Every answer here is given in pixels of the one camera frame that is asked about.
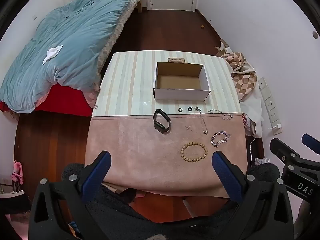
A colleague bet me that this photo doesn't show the thin silver necklace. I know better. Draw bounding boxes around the thin silver necklace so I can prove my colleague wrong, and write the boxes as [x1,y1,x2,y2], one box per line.
[194,106,209,136]

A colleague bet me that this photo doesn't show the white paper sheet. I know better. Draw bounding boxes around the white paper sheet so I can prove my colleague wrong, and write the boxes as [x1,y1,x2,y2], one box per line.
[42,44,64,65]

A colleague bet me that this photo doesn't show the thin silver charm bracelet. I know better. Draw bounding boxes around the thin silver charm bracelet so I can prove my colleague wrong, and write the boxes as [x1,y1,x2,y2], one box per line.
[208,109,233,121]

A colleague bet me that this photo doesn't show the black fleece garment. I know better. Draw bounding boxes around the black fleece garment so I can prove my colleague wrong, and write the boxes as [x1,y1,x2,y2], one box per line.
[61,163,282,240]

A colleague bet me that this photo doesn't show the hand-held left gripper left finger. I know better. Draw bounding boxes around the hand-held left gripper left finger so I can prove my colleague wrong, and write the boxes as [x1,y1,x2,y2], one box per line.
[28,151,112,240]

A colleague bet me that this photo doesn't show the wooden bead bracelet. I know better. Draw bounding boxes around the wooden bead bracelet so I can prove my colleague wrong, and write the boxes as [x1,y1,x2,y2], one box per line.
[180,142,209,163]

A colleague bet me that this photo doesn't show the red bed sheet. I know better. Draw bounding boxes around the red bed sheet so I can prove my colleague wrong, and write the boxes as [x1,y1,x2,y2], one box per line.
[0,84,92,117]

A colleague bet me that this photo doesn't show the brown checkered cloth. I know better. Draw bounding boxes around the brown checkered cloth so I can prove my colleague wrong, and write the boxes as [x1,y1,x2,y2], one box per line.
[215,39,258,102]

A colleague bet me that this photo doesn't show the pink slippers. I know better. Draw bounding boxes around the pink slippers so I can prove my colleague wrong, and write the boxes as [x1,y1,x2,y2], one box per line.
[10,160,25,184]

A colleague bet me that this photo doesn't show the black wristband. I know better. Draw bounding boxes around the black wristband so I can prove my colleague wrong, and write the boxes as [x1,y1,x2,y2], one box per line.
[153,109,172,134]

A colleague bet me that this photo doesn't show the white wall socket strip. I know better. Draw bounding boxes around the white wall socket strip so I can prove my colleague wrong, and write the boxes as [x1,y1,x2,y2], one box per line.
[258,77,280,124]

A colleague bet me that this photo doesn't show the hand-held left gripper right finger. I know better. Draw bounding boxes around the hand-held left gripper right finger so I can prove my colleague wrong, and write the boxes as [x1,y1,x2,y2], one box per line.
[212,151,295,240]

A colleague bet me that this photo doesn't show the bed with blue duvet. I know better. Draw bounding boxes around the bed with blue duvet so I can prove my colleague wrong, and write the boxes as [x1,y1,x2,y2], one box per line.
[0,0,144,113]

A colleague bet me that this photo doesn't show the cream striped tablecloth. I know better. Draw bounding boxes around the cream striped tablecloth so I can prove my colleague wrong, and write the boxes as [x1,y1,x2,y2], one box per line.
[91,50,242,118]

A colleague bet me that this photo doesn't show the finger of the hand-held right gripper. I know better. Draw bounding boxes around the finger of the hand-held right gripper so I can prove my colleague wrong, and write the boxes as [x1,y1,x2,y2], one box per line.
[269,137,302,167]
[301,133,320,153]

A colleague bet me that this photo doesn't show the white cardboard box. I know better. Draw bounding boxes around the white cardboard box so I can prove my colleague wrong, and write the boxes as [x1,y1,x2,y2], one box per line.
[153,61,211,102]

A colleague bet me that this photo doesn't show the chunky silver chain bracelet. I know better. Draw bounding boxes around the chunky silver chain bracelet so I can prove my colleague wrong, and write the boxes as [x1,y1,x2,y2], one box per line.
[210,130,232,148]

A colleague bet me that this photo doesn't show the white sneaker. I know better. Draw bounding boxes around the white sneaker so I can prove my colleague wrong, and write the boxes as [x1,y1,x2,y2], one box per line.
[0,187,25,199]

